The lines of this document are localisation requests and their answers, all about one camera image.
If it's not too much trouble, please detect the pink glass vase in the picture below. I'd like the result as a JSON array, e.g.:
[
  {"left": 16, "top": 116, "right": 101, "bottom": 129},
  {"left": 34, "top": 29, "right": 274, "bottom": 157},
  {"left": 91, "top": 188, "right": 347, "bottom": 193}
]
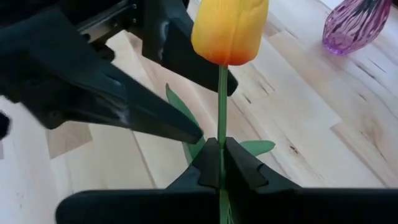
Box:
[{"left": 322, "top": 0, "right": 393, "bottom": 56}]

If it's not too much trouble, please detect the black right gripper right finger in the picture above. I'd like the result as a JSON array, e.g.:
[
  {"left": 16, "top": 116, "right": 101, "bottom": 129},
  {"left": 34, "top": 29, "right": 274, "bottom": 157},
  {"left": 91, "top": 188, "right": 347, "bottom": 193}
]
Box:
[{"left": 224, "top": 137, "right": 398, "bottom": 224}]

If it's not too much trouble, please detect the orange yellow artificial tulip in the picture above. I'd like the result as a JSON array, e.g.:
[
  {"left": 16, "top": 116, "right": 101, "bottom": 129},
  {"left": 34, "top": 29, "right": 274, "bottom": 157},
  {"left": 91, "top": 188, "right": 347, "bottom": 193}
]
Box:
[{"left": 165, "top": 0, "right": 276, "bottom": 224}]

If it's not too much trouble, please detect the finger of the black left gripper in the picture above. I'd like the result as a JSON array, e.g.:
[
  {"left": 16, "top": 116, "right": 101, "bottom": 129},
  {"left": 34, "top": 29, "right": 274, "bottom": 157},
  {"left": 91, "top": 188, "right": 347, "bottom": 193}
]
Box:
[
  {"left": 0, "top": 9, "right": 203, "bottom": 144},
  {"left": 142, "top": 0, "right": 239, "bottom": 96}
]

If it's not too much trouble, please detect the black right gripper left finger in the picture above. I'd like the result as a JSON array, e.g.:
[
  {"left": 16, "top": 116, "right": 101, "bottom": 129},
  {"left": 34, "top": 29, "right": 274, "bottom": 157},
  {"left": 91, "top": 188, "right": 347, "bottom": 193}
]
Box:
[{"left": 55, "top": 137, "right": 221, "bottom": 224}]

